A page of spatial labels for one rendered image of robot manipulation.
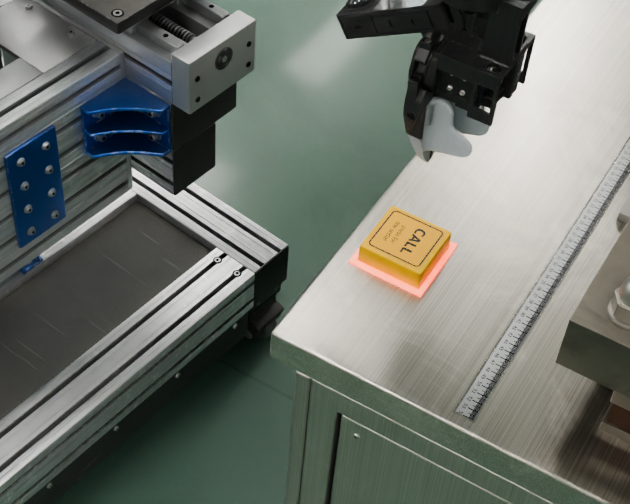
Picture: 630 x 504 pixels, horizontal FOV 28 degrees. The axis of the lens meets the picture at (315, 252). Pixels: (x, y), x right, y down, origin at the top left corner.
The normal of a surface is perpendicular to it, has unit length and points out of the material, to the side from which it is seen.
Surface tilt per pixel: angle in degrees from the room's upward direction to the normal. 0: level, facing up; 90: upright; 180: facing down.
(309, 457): 90
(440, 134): 93
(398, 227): 0
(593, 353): 90
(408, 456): 90
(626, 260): 0
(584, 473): 0
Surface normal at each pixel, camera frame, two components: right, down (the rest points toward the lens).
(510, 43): -0.51, 0.61
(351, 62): 0.06, -0.67
